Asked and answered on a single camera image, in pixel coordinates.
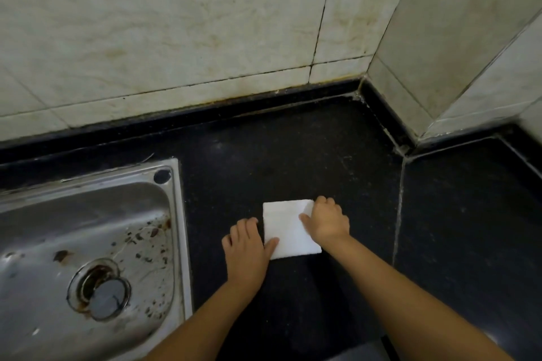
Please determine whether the round metal sink drain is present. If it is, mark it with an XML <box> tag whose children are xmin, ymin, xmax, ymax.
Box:
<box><xmin>67</xmin><ymin>258</ymin><xmax>132</xmax><ymax>322</ymax></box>

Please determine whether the person's right hand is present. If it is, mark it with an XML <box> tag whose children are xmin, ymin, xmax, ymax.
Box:
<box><xmin>299</xmin><ymin>196</ymin><xmax>351</xmax><ymax>248</ymax></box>

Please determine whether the person's right forearm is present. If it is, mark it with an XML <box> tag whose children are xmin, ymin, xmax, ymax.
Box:
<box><xmin>325</xmin><ymin>233</ymin><xmax>515</xmax><ymax>361</ymax></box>

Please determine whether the stainless steel sink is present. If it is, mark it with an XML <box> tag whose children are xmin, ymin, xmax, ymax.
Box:
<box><xmin>0</xmin><ymin>158</ymin><xmax>194</xmax><ymax>361</ymax></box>

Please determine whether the person's left forearm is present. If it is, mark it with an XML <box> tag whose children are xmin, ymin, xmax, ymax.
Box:
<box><xmin>144</xmin><ymin>277</ymin><xmax>262</xmax><ymax>361</ymax></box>

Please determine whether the white paper napkin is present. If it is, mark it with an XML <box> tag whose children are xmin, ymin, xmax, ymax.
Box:
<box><xmin>263</xmin><ymin>199</ymin><xmax>322</xmax><ymax>261</ymax></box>

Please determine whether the person's left hand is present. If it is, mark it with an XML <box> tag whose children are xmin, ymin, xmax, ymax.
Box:
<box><xmin>221</xmin><ymin>217</ymin><xmax>280</xmax><ymax>290</ymax></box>

